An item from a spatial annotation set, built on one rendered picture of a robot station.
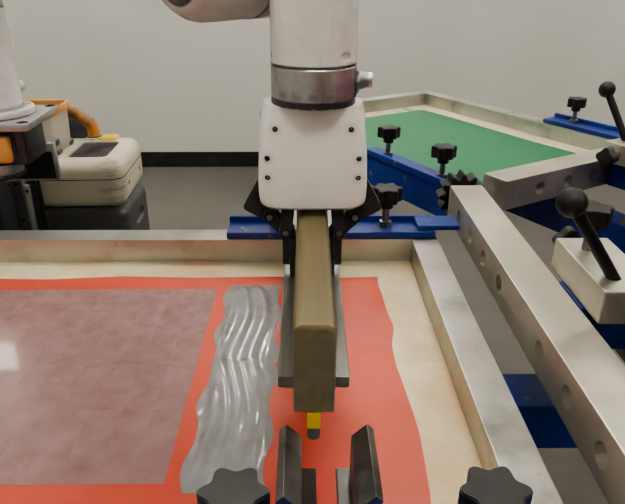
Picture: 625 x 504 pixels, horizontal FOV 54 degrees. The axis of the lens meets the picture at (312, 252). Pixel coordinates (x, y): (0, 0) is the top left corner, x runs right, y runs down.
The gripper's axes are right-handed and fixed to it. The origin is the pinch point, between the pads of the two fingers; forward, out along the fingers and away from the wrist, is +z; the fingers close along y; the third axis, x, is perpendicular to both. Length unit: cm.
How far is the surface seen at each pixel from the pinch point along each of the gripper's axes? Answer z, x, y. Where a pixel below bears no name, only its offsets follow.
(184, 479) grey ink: 13.2, 16.9, 10.8
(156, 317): 13.5, -9.4, 18.9
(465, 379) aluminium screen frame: 9.7, 7.8, -14.7
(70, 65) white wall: 41, -379, 162
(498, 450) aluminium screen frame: 9.6, 17.4, -15.1
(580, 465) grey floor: 109, -81, -81
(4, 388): 13.5, 4.5, 31.4
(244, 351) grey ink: 12.9, -1.3, 7.4
